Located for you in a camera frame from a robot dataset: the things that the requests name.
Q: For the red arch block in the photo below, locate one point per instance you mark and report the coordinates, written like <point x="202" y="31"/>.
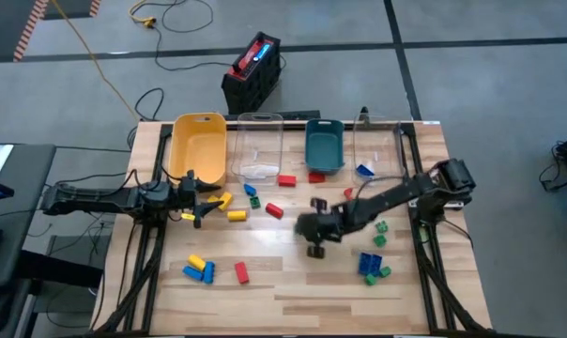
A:
<point x="348" y="193"/>

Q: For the teal plastic bin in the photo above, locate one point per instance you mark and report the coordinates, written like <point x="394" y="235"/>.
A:
<point x="325" y="150"/>

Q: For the black power strip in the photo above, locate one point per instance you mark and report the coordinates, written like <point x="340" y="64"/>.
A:
<point x="293" y="114"/>

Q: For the clear plastic bin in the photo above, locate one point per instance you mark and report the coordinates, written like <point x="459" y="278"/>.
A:
<point x="382" y="141"/>
<point x="257" y="141"/>

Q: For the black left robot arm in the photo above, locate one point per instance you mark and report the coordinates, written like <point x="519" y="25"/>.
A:
<point x="100" y="199"/>

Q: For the red wedge block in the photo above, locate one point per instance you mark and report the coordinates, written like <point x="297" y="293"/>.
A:
<point x="317" y="177"/>

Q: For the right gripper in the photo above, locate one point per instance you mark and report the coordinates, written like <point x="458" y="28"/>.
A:
<point x="321" y="227"/>

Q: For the black side desk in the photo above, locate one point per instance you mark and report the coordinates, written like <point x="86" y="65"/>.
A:
<point x="25" y="188"/>

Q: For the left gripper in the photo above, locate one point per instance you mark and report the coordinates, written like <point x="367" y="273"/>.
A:
<point x="186" y="195"/>

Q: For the red black power unit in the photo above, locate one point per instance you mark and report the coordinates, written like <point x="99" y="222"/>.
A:
<point x="250" y="58"/>

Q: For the yellow rectangular block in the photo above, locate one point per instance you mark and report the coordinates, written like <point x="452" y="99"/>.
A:
<point x="225" y="201"/>

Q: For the red rectangular block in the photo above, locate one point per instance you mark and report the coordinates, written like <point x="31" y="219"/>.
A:
<point x="286" y="180"/>
<point x="241" y="272"/>

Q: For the yellow plastic bin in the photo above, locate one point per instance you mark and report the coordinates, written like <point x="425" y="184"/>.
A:
<point x="194" y="145"/>

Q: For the small black clamp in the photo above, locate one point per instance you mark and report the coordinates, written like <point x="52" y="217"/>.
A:
<point x="364" y="113"/>

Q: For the small yellow cube block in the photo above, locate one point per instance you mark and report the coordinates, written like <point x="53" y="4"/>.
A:
<point x="212" y="199"/>

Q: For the small blue toy brick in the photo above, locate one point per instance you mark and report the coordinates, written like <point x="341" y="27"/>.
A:
<point x="249" y="189"/>

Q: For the yellow cylinder block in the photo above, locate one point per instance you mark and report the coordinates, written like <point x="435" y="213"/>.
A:
<point x="196" y="262"/>
<point x="236" y="215"/>

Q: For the black and red toolbox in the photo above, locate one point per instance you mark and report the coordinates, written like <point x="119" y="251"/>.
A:
<point x="253" y="94"/>

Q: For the dark mat striped edge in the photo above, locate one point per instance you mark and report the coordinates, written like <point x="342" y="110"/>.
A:
<point x="2" y="28"/>
<point x="72" y="7"/>

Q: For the black aluminium table frame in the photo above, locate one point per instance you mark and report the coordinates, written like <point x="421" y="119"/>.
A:
<point x="159" y="145"/>
<point x="412" y="145"/>

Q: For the blue wedge block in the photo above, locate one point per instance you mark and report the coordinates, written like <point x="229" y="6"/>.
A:
<point x="364" y="170"/>

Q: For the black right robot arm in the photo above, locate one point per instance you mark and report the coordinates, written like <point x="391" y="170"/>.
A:
<point x="396" y="195"/>

